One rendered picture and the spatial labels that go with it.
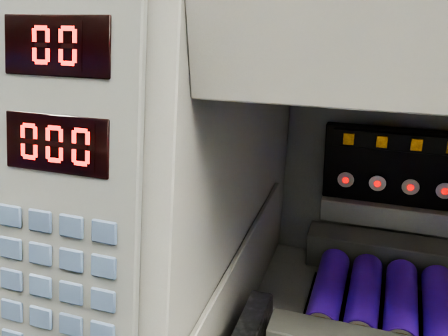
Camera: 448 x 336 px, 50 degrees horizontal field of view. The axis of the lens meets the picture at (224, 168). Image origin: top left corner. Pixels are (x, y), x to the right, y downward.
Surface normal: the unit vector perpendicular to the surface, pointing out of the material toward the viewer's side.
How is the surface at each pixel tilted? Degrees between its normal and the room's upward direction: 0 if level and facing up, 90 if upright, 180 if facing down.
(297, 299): 16
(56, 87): 90
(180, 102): 90
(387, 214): 105
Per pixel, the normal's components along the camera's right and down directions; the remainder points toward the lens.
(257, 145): 0.94, 0.11
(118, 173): -0.32, 0.14
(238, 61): -0.33, 0.39
